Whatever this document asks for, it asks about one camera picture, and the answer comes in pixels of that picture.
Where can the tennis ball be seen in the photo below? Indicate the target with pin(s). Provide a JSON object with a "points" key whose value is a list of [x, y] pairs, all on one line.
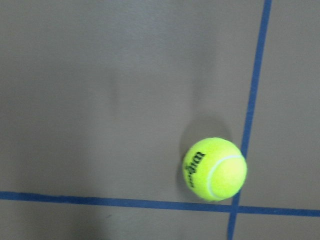
{"points": [[214, 169]]}

